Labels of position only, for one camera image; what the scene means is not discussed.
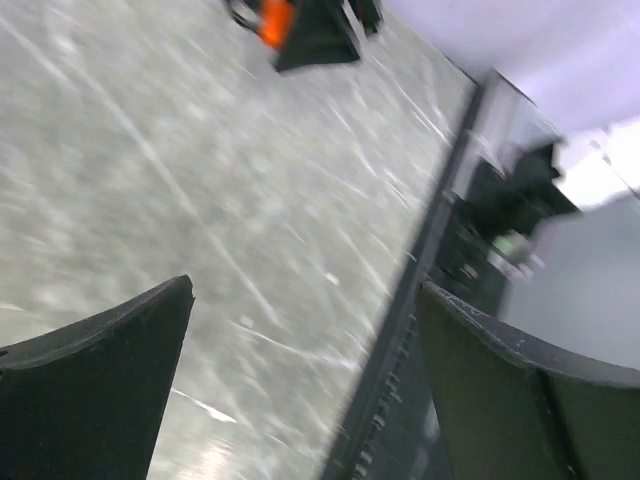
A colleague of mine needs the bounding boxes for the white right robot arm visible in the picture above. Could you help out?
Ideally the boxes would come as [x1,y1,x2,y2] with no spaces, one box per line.
[389,1,639,284]

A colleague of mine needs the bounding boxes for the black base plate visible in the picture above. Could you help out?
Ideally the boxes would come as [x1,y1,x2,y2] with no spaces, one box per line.
[319,89,566,480]

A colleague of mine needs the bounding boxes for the orange padlock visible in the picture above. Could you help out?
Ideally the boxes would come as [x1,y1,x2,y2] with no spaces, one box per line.
[227,0,296,51]

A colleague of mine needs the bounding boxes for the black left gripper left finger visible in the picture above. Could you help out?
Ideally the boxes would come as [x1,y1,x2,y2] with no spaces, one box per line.
[1,275,194,479]

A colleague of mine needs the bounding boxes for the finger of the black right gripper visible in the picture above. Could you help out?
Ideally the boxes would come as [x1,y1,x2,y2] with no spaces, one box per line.
[348,0,383,35]
[273,0,360,73]

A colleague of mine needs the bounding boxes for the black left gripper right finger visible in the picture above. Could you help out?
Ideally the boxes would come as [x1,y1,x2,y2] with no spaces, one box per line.
[416,281,639,479]

